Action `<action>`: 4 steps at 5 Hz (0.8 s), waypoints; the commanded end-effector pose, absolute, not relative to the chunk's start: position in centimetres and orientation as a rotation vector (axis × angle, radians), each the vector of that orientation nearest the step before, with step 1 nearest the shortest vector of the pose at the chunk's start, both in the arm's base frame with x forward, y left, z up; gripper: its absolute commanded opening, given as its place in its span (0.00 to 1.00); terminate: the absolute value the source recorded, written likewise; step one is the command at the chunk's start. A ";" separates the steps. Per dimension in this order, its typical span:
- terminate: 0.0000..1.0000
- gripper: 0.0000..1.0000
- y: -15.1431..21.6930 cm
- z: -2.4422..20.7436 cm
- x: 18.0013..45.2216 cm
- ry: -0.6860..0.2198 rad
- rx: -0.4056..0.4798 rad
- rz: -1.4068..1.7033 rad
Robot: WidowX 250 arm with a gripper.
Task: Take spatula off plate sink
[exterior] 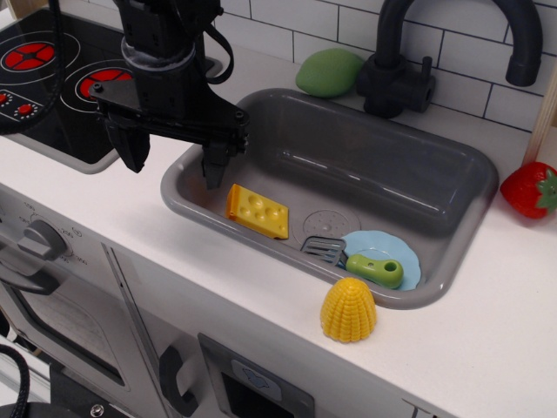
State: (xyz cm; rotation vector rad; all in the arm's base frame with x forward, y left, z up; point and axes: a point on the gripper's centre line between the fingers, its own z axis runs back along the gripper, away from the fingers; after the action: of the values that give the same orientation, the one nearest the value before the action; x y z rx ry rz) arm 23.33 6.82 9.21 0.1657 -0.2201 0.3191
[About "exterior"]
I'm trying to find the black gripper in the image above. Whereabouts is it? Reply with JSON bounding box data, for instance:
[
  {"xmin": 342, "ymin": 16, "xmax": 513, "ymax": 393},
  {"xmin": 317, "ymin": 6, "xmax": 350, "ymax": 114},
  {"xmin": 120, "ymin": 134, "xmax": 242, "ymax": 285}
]
[{"xmin": 89, "ymin": 44, "xmax": 249, "ymax": 190}]

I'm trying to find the green handled grey spatula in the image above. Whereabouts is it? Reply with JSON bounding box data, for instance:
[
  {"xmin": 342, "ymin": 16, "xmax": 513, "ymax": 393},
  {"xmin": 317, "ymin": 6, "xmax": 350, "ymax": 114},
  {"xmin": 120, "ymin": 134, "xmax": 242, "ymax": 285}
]
[{"xmin": 301, "ymin": 236, "xmax": 404, "ymax": 289}]

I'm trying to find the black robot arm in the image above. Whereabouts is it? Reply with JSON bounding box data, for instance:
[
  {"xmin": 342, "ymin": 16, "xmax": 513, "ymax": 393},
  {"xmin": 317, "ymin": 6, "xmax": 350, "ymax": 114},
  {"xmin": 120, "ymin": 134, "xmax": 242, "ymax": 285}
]
[{"xmin": 90, "ymin": 1, "xmax": 249, "ymax": 189}]

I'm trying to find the grey plastic sink basin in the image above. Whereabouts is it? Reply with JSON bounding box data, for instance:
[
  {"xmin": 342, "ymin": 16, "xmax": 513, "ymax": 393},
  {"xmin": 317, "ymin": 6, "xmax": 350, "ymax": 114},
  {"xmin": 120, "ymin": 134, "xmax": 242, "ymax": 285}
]
[{"xmin": 161, "ymin": 88, "xmax": 499, "ymax": 309}]

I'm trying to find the light blue plate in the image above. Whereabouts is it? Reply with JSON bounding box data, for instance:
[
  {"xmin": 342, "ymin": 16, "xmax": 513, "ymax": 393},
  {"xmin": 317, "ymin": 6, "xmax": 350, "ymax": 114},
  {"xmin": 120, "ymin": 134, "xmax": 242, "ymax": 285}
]
[{"xmin": 343, "ymin": 231, "xmax": 421, "ymax": 291}]

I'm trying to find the yellow toy cheese wedge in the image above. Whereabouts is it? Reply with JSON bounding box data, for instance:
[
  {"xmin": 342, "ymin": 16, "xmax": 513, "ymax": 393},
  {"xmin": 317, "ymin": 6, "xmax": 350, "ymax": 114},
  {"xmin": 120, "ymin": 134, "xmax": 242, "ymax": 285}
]
[{"xmin": 225, "ymin": 184, "xmax": 289, "ymax": 239}]

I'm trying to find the black toy stovetop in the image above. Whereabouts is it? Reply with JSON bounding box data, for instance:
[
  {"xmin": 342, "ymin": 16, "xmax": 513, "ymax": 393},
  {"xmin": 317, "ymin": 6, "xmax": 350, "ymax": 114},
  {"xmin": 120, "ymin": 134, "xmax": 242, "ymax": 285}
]
[{"xmin": 1, "ymin": 8, "xmax": 132, "ymax": 172}]

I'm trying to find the grey oven knob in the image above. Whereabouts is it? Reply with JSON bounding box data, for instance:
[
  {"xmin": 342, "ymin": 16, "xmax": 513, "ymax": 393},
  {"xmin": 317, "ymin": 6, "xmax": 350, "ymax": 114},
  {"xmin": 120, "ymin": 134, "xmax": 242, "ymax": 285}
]
[{"xmin": 17, "ymin": 219, "xmax": 68, "ymax": 261}]

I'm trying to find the green toy lime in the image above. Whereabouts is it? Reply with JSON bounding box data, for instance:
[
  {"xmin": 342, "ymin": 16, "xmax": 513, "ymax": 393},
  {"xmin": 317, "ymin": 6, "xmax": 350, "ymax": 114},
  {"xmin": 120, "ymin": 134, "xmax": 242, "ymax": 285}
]
[{"xmin": 295, "ymin": 48, "xmax": 364, "ymax": 98}]

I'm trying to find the grey toy oven door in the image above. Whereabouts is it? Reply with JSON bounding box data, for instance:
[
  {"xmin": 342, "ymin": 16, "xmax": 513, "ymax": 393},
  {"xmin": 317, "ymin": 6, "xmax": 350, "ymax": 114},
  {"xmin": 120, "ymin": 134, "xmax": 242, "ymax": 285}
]
[{"xmin": 1, "ymin": 283, "xmax": 130, "ymax": 389}]

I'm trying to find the black toy faucet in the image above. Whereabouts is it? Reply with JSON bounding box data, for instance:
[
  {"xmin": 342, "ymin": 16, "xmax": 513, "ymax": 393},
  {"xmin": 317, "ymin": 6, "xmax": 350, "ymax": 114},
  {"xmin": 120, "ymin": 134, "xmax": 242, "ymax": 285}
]
[{"xmin": 356, "ymin": 0, "xmax": 543, "ymax": 118}]

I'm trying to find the yellow toy corn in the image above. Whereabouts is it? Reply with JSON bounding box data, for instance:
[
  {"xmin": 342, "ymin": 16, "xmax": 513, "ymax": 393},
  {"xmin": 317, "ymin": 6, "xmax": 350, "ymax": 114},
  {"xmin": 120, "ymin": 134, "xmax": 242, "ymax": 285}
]
[{"xmin": 320, "ymin": 277, "xmax": 377, "ymax": 343}]

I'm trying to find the grey dishwasher panel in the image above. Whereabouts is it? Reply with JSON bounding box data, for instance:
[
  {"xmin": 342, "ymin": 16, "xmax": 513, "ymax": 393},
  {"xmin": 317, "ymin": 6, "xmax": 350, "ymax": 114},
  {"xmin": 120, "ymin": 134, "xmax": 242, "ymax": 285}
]
[{"xmin": 198, "ymin": 334, "xmax": 315, "ymax": 418}]

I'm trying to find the red toy strawberry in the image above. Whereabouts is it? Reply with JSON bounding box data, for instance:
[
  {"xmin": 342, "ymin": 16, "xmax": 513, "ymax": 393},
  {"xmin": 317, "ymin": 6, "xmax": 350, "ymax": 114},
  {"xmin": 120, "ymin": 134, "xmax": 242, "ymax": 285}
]
[{"xmin": 500, "ymin": 161, "xmax": 556, "ymax": 219}]

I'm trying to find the black braided cable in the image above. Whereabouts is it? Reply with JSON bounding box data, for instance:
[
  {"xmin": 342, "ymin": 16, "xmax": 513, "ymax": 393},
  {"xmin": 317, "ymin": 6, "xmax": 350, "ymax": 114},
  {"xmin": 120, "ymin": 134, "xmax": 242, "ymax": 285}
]
[{"xmin": 0, "ymin": 0, "xmax": 66, "ymax": 136}]

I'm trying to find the grey oven door handle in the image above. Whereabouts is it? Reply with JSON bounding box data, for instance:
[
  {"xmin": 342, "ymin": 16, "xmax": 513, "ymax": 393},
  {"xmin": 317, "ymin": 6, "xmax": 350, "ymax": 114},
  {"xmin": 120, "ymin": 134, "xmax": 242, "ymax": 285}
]
[{"xmin": 1, "ymin": 259, "xmax": 60, "ymax": 295}]

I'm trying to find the dark grey cabinet handle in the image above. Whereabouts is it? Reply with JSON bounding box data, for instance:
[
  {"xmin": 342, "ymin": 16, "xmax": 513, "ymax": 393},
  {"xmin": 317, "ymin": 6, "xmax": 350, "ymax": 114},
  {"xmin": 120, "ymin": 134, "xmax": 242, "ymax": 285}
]
[{"xmin": 158, "ymin": 346, "xmax": 198, "ymax": 417}]

